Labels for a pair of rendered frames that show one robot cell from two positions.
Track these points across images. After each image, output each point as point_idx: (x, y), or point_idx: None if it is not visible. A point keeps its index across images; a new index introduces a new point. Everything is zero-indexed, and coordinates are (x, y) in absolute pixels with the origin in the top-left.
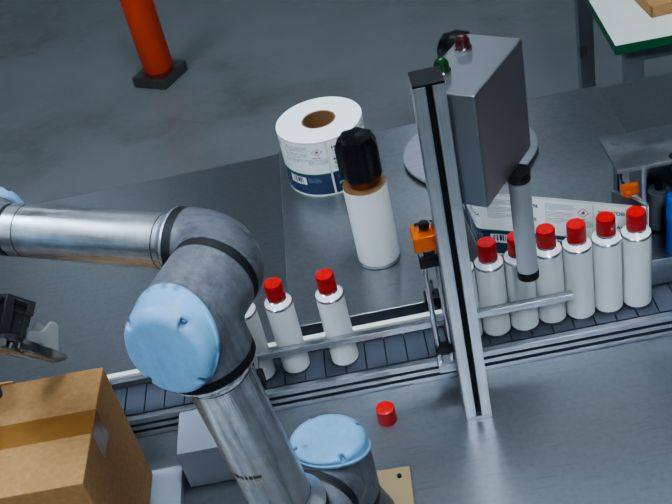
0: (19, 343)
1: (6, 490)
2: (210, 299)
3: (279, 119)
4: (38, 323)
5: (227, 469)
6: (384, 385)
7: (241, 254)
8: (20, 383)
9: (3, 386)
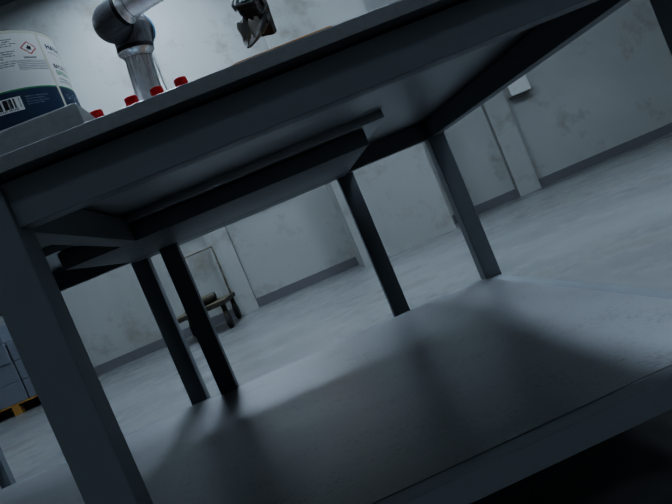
0: (242, 18)
1: None
2: None
3: (35, 33)
4: (248, 20)
5: None
6: None
7: (104, 28)
8: (278, 46)
9: (287, 42)
